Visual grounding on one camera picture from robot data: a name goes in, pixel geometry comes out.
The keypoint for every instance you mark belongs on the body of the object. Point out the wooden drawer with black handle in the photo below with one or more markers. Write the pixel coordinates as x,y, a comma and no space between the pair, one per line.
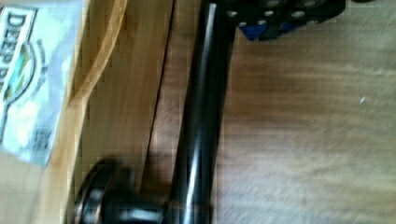
101,142

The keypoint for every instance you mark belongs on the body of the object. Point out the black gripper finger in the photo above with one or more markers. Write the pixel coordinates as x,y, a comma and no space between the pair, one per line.
270,19

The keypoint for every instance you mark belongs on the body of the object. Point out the chip bag in drawer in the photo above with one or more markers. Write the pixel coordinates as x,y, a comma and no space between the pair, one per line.
37,42

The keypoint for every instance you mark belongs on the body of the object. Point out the wooden cutting board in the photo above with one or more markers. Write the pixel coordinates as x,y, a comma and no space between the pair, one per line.
309,125

